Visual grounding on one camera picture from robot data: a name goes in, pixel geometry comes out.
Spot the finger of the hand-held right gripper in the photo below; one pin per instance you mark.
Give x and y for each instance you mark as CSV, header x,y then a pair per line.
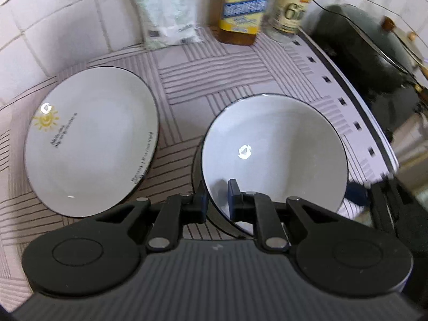
x,y
356,192

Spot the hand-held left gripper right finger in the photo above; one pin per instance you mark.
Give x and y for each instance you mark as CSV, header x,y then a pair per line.
x,y
232,202

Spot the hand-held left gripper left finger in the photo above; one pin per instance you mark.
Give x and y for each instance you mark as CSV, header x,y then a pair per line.
x,y
203,205

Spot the white plate with sun print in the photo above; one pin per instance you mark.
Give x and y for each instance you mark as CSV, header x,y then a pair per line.
x,y
90,140

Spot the black wok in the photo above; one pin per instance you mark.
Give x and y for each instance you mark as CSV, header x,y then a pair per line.
x,y
367,77

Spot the grey striped mat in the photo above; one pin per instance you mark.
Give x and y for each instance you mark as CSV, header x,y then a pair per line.
x,y
207,73

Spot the glass wok lid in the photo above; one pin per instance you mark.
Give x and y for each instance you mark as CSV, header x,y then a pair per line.
x,y
367,30

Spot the oil bottle with yellow label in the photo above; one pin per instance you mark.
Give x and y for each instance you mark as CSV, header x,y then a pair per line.
x,y
244,10

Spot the clear vinegar bottle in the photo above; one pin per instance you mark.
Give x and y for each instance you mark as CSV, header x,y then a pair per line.
x,y
291,10

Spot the white plastic powder bag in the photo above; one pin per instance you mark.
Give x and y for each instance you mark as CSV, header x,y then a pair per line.
x,y
167,13

